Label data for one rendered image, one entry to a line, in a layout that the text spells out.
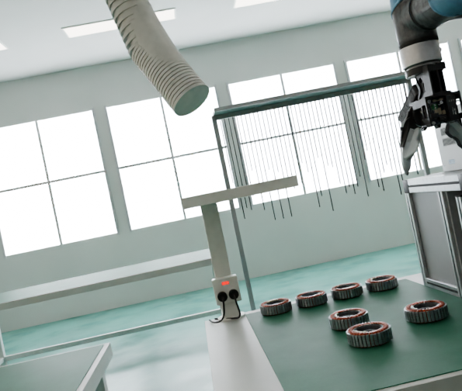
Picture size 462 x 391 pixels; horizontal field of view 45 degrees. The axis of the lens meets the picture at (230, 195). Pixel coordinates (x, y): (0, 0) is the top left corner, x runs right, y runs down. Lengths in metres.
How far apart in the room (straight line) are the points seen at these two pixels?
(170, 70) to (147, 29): 0.20
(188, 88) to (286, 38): 6.14
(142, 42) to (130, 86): 5.71
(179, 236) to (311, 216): 1.86
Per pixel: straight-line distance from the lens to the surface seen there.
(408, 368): 1.29
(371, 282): 2.05
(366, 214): 8.12
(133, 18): 2.28
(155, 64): 2.18
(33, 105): 8.12
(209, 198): 1.73
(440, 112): 1.14
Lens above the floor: 1.18
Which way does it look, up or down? level
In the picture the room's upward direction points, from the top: 12 degrees counter-clockwise
